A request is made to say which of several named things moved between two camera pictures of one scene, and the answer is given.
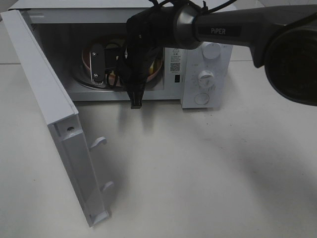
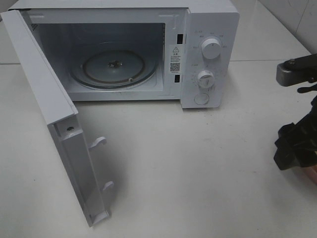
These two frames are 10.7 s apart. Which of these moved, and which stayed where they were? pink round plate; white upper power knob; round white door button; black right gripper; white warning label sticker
Moved: pink round plate; black right gripper
Stayed: round white door button; white warning label sticker; white upper power knob
